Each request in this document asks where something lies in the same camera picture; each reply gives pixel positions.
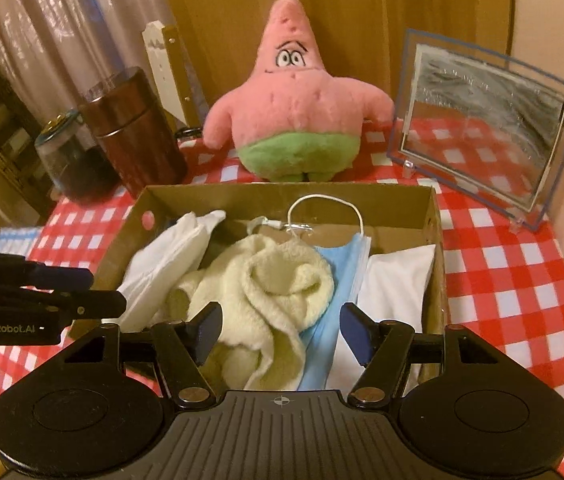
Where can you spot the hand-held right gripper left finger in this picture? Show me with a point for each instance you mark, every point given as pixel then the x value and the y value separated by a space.
pixel 206 332

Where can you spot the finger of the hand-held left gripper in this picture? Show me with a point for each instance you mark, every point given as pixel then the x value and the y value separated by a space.
pixel 101 304
pixel 61 277

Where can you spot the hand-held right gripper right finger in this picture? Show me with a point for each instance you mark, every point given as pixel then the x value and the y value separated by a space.
pixel 357 332

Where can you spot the blue face mask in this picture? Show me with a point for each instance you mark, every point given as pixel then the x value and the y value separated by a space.
pixel 344 270

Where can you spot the white packet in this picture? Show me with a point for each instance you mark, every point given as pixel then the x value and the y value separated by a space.
pixel 397 280

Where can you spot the white cloth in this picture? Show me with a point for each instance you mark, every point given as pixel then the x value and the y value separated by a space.
pixel 161 265

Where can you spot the cream white towel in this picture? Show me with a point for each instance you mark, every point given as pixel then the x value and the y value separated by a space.
pixel 262 285

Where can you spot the brown cardboard box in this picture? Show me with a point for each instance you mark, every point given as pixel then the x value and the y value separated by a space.
pixel 282 200

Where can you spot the blue plaid bed sheet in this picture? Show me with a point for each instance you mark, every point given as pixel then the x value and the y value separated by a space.
pixel 11 240

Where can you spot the glass jar with dark lid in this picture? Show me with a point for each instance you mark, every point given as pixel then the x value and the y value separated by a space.
pixel 76 165

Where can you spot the brown metal canister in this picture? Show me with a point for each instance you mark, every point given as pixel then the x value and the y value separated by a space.
pixel 131 145

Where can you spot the red checkered tablecloth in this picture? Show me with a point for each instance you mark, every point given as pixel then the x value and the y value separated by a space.
pixel 502 285

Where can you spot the pink starfish plush toy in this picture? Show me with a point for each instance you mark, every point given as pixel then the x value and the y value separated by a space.
pixel 302 120

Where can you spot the sheer curtain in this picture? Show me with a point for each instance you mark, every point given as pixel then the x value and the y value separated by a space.
pixel 61 10

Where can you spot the clear picture frame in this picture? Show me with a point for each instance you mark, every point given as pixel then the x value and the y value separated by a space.
pixel 487 130

